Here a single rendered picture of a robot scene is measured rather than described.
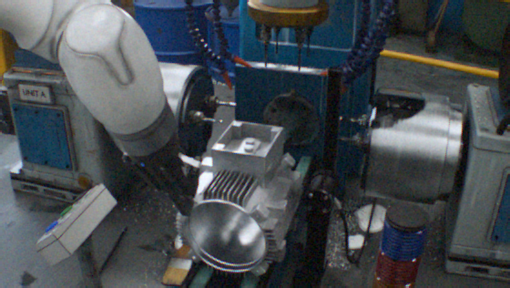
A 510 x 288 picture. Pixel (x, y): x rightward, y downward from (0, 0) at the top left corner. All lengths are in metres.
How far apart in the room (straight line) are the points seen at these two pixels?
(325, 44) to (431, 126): 0.42
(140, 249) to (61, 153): 0.33
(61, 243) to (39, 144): 0.58
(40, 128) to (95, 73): 0.85
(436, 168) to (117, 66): 0.74
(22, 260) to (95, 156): 0.32
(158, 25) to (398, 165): 2.30
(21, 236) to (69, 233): 0.51
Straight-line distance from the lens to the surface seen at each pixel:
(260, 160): 0.96
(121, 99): 0.62
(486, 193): 1.17
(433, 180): 1.16
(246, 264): 1.02
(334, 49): 1.43
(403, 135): 1.13
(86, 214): 0.97
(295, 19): 1.14
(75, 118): 1.36
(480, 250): 1.25
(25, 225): 1.47
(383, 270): 0.73
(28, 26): 0.71
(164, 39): 3.24
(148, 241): 1.33
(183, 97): 1.25
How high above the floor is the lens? 1.61
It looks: 28 degrees down
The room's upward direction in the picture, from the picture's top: straight up
